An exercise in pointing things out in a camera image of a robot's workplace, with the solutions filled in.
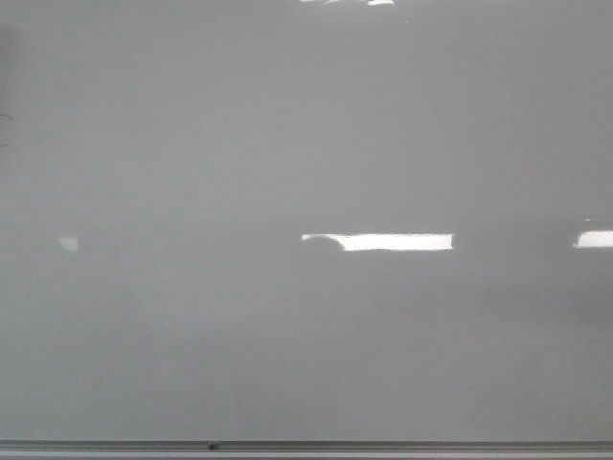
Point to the white whiteboard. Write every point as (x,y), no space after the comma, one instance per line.
(306,220)

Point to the aluminium whiteboard tray rail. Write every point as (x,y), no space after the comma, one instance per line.
(21,449)

